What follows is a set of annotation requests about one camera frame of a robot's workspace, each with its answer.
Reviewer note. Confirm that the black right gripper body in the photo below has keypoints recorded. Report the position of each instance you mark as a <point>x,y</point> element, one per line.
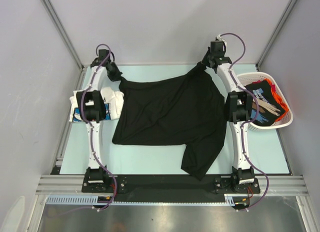
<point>207,58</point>

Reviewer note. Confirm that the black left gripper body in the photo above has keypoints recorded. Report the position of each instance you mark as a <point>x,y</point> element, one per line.
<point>114,74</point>

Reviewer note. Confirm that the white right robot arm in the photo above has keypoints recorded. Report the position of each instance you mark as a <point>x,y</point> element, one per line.
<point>237,112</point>

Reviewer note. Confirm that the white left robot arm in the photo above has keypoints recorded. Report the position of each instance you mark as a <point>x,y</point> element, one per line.
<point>92,110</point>

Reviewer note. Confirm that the white folded printed t-shirt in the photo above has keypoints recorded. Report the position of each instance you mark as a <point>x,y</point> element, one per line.
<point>113,101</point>

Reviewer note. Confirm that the magenta t-shirt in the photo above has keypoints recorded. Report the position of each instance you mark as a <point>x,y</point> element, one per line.
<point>273,87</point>

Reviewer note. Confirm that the black printed t-shirt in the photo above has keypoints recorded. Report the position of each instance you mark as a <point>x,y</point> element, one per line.
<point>269,110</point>

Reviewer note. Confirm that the orange t-shirt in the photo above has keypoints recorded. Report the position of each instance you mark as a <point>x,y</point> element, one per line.
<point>276,95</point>

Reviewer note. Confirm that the white plastic laundry basket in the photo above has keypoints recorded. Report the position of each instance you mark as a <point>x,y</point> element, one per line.
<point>250,77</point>

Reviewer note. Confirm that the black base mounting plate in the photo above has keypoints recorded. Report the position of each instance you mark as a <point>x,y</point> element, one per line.
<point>178,188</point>

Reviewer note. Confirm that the aluminium frame rail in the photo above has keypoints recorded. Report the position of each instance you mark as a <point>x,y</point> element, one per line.
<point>279,185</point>

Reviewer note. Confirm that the white slotted cable duct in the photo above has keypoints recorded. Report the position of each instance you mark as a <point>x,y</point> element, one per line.
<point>89,200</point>

